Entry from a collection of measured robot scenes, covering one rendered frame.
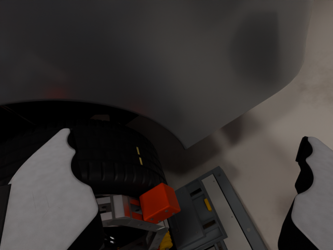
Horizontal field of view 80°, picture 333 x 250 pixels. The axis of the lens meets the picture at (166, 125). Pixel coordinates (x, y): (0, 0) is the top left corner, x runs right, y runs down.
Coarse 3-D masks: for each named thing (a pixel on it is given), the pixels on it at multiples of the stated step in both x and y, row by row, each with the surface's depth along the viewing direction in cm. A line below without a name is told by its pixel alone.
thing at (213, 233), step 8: (192, 184) 133; (200, 184) 128; (192, 192) 127; (200, 192) 126; (192, 200) 127; (200, 200) 125; (208, 200) 121; (200, 208) 123; (208, 208) 117; (200, 216) 120; (208, 216) 118; (216, 216) 116; (208, 224) 113; (216, 224) 112; (208, 232) 113; (216, 232) 112; (224, 232) 112; (200, 240) 114; (208, 240) 112; (216, 240) 109; (184, 248) 116; (192, 248) 114; (200, 248) 111
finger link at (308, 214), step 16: (304, 144) 11; (320, 144) 10; (304, 160) 10; (320, 160) 9; (304, 176) 9; (320, 176) 8; (304, 192) 7; (320, 192) 7; (304, 208) 7; (320, 208) 7; (288, 224) 6; (304, 224) 6; (320, 224) 6; (288, 240) 6; (304, 240) 6; (320, 240) 6
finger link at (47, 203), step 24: (48, 144) 10; (72, 144) 11; (24, 168) 8; (48, 168) 8; (72, 168) 8; (24, 192) 7; (48, 192) 7; (72, 192) 7; (24, 216) 6; (48, 216) 6; (72, 216) 6; (96, 216) 6; (24, 240) 6; (48, 240) 6; (72, 240) 6; (96, 240) 7
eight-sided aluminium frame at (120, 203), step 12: (108, 204) 52; (120, 204) 52; (132, 204) 56; (108, 216) 49; (120, 216) 49; (132, 216) 52; (144, 228) 59; (156, 228) 63; (168, 228) 66; (144, 240) 80; (156, 240) 71
